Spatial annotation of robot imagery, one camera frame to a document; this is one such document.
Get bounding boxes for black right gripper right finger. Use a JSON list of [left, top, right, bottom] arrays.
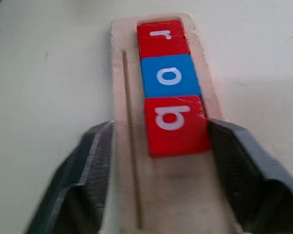
[[208, 118, 293, 234]]

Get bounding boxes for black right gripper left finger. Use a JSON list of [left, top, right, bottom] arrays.
[[24, 121, 116, 234]]

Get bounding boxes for red letter b block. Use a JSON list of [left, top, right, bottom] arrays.
[[144, 95, 213, 159]]

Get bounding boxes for wooden letter tray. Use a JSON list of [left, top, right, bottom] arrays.
[[99, 10, 246, 234]]

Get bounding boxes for blue letter o block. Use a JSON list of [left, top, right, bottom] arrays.
[[140, 54, 203, 98]]

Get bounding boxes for red letter r block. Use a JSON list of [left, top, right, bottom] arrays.
[[136, 19, 191, 59]]

